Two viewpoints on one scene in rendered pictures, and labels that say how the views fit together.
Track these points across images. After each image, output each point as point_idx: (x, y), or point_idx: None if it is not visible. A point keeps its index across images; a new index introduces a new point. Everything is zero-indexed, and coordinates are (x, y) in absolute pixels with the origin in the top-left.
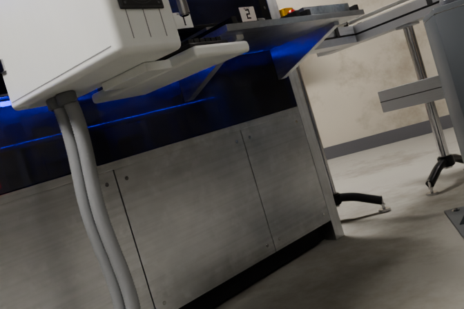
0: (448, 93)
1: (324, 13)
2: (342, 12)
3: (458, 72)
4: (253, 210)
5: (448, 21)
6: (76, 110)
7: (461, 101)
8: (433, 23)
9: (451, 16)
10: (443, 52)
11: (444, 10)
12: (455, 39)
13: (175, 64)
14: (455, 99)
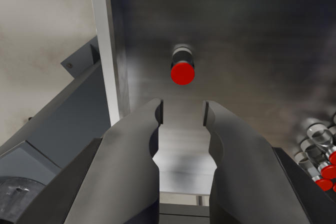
0: (108, 114)
1: (98, 43)
2: (110, 121)
3: (64, 98)
4: None
5: (25, 136)
6: None
7: (81, 82)
8: (48, 145)
9: (19, 141)
10: (62, 113)
11: (15, 146)
12: (40, 120)
13: None
14: (92, 92)
